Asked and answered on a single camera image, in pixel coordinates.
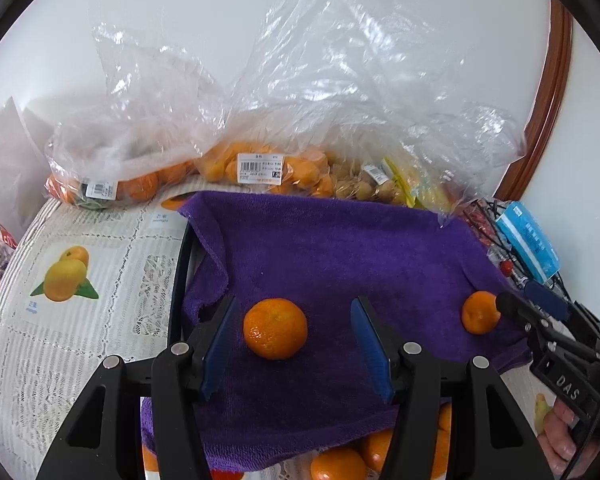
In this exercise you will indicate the clear bag of kumquats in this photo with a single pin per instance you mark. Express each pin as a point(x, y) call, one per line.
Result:
point(260, 165)

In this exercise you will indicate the large orange with stem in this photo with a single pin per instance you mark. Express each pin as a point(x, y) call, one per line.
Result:
point(377, 447)

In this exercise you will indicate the clear bag of leafy oranges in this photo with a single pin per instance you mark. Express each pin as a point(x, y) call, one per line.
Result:
point(105, 150)

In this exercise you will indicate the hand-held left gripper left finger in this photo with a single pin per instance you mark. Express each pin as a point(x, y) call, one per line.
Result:
point(220, 350)

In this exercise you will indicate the yellow fruit bag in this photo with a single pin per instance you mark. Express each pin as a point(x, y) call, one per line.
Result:
point(425, 185)

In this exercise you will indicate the brown wooden door frame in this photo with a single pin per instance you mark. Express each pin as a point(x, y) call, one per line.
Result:
point(545, 110)

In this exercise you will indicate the dimpled medium tangerine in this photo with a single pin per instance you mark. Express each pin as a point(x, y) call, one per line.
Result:
point(275, 328)

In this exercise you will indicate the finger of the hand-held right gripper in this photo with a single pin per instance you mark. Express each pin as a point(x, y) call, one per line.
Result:
point(512, 306)
point(545, 297)

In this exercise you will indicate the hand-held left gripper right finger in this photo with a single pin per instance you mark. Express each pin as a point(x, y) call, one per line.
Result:
point(370, 345)

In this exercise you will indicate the smooth round orange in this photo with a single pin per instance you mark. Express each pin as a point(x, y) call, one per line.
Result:
point(337, 465)

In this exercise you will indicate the purple towel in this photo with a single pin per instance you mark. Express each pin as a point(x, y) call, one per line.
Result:
point(330, 260)

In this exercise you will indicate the fruit printed lace tablecloth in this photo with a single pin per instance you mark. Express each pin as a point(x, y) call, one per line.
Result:
point(105, 320)

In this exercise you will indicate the clear bag of longans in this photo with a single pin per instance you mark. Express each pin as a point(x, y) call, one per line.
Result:
point(365, 187)

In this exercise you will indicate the person's right hand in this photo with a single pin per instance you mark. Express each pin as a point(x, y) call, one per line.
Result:
point(555, 435)

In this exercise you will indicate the blue tissue pack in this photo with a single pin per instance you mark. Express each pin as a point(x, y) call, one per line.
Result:
point(527, 242)

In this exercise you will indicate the small tangerine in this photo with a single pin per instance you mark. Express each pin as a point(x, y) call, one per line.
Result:
point(480, 312)

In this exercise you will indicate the white plastic bag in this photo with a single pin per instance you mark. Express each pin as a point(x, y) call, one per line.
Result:
point(10, 160)

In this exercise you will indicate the small red fruit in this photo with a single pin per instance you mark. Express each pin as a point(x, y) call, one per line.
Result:
point(505, 267)

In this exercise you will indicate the bag of red fruits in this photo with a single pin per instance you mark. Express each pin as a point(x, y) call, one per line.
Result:
point(480, 225)

